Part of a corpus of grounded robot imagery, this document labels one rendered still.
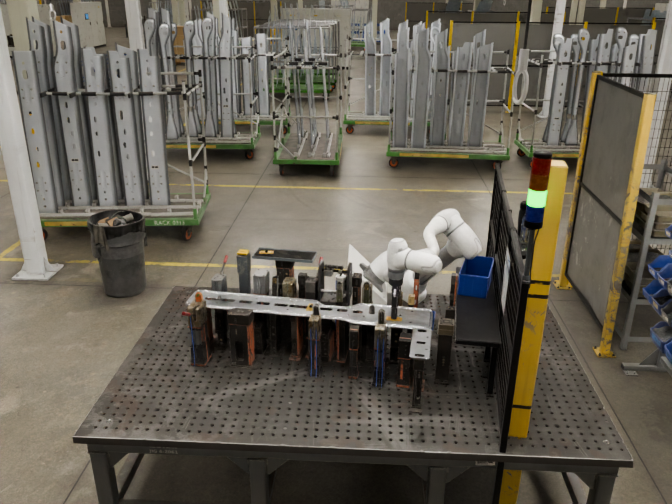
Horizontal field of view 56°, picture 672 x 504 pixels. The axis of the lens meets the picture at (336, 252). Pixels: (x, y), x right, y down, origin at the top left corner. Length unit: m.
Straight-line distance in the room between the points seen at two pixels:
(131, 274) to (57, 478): 2.35
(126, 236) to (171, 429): 2.93
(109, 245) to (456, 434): 3.73
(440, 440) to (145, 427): 1.39
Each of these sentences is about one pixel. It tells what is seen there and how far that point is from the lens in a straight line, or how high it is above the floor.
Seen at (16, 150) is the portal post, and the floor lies 1.26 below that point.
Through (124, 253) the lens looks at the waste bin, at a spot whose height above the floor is 0.45.
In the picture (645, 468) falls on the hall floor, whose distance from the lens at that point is 4.37.
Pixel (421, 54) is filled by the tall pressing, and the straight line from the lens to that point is 10.06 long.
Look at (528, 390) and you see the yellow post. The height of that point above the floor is 0.96.
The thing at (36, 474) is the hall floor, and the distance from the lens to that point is 4.26.
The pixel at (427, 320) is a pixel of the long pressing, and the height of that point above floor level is 1.00.
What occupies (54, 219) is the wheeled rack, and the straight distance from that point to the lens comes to 7.55.
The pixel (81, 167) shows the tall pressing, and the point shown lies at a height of 0.76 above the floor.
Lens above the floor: 2.63
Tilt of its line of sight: 23 degrees down
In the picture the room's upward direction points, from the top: straight up
